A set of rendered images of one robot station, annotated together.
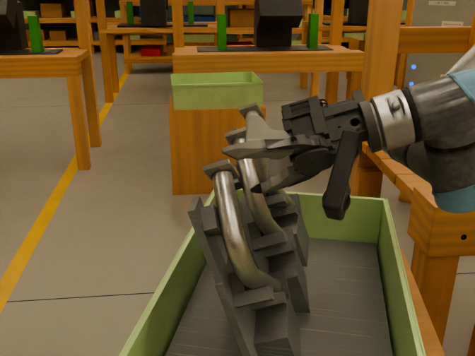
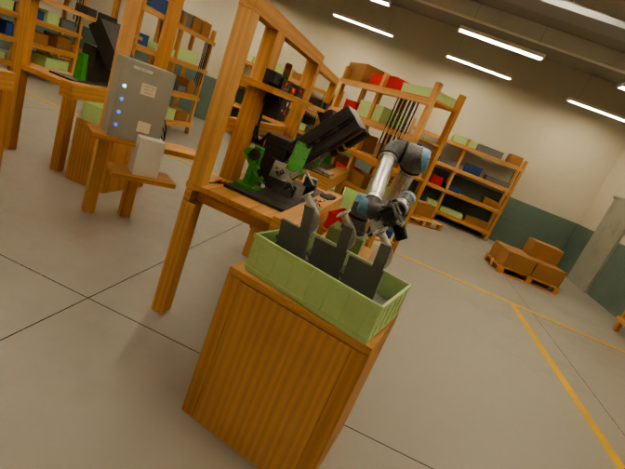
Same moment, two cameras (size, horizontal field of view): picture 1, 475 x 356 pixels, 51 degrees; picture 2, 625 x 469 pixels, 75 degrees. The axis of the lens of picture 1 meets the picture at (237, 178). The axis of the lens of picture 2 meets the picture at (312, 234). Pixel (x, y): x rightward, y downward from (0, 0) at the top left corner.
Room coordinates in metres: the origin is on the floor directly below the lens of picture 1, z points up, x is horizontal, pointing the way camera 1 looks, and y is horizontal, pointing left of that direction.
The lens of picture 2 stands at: (0.54, 1.57, 1.51)
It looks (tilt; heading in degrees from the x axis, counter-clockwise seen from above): 16 degrees down; 283
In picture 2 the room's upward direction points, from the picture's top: 22 degrees clockwise
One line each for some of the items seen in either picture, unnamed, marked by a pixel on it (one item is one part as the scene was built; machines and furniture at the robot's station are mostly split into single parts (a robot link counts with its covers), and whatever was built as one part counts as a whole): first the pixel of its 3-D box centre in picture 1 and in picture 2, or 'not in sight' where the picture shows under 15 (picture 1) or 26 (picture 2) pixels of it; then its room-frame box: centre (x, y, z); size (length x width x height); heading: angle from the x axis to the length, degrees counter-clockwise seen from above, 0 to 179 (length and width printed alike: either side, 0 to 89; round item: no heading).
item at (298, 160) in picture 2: not in sight; (299, 157); (1.48, -1.16, 1.17); 0.13 x 0.12 x 0.20; 94
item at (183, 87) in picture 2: not in sight; (160, 69); (6.00, -5.14, 1.14); 2.45 x 0.55 x 2.28; 96
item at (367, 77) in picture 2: not in sight; (365, 152); (1.71, -4.57, 1.19); 2.30 x 0.55 x 2.39; 137
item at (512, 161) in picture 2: not in sight; (447, 177); (0.41, -9.81, 1.12); 3.16 x 0.54 x 2.24; 6
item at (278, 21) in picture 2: not in sight; (292, 36); (1.84, -1.20, 1.89); 1.50 x 0.09 x 0.09; 94
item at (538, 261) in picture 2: not in sight; (527, 259); (-1.57, -6.97, 0.37); 1.20 x 0.80 x 0.74; 14
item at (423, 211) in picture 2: not in sight; (415, 210); (0.75, -8.03, 0.22); 1.20 x 0.80 x 0.44; 46
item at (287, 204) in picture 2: not in sight; (282, 189); (1.55, -1.22, 0.89); 1.10 x 0.42 x 0.02; 94
